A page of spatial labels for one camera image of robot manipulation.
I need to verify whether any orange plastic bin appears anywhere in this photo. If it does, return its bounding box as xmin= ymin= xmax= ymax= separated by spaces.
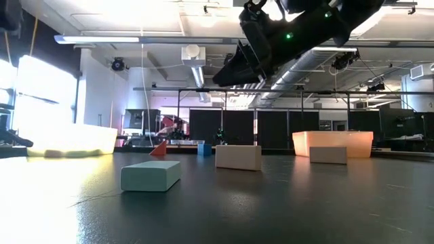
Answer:
xmin=292 ymin=131 xmax=374 ymax=159

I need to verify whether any black ceiling spotlight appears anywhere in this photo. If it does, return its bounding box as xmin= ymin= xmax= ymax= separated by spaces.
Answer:
xmin=366 ymin=82 xmax=386 ymax=93
xmin=331 ymin=50 xmax=360 ymax=71

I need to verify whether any black equipment box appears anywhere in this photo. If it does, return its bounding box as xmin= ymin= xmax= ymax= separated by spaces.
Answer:
xmin=122 ymin=108 xmax=162 ymax=137

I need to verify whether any black table mat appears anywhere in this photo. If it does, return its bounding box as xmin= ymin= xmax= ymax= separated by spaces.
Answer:
xmin=0 ymin=150 xmax=434 ymax=244

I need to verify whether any red triangular block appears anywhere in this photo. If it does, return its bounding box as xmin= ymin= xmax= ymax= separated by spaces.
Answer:
xmin=149 ymin=140 xmax=167 ymax=157

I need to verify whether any yellow hanging cable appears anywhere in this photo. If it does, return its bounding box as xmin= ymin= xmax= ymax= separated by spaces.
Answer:
xmin=28 ymin=16 xmax=39 ymax=57

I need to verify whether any silver ventilation duct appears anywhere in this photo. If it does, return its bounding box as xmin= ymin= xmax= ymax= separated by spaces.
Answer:
xmin=260 ymin=47 xmax=360 ymax=106

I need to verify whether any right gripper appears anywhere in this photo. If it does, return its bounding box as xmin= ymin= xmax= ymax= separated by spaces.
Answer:
xmin=212 ymin=1 xmax=350 ymax=87

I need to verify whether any white hanging cable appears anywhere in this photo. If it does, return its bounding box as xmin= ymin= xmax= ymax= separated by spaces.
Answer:
xmin=140 ymin=28 xmax=154 ymax=147

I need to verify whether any black metal rack frame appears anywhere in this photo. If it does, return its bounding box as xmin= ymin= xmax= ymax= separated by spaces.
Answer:
xmin=134 ymin=87 xmax=434 ymax=150

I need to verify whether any mint green rectangular block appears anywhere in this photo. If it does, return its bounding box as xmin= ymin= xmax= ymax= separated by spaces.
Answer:
xmin=120 ymin=160 xmax=182 ymax=192

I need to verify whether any white block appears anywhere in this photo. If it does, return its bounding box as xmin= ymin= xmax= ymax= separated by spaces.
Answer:
xmin=309 ymin=146 xmax=348 ymax=165

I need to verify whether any yellow plastic bin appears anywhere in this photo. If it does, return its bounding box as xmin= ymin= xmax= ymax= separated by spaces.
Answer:
xmin=26 ymin=123 xmax=118 ymax=158

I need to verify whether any white ceiling duct box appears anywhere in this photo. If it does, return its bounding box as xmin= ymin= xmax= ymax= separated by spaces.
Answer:
xmin=180 ymin=43 xmax=207 ymax=68

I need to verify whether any long ceiling light strip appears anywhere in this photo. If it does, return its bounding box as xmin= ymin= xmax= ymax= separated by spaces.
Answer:
xmin=54 ymin=35 xmax=142 ymax=45

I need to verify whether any black partition screen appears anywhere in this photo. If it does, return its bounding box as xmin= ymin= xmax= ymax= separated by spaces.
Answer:
xmin=189 ymin=108 xmax=320 ymax=148

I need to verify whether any white wall air unit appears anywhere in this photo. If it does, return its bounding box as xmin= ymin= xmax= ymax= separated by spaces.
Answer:
xmin=409 ymin=62 xmax=434 ymax=81

